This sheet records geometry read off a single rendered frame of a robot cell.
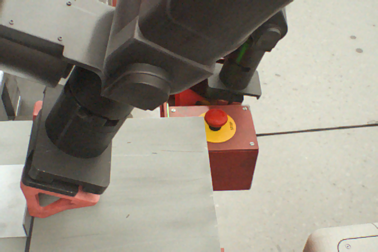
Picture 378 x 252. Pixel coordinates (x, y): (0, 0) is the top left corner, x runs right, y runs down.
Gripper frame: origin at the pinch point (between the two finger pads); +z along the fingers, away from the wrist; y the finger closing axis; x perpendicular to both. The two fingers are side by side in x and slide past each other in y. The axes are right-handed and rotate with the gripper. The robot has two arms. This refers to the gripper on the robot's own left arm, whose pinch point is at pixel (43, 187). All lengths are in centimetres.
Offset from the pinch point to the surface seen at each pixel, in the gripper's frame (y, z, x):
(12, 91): -23.1, 12.1, -3.3
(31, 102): -25.6, 15.5, 0.2
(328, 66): -131, 51, 122
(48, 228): 3.8, 0.9, 1.3
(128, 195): 0.4, -2.6, 7.9
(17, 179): -1.9, 2.4, -2.1
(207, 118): -27.8, 9.0, 27.3
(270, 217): -59, 68, 90
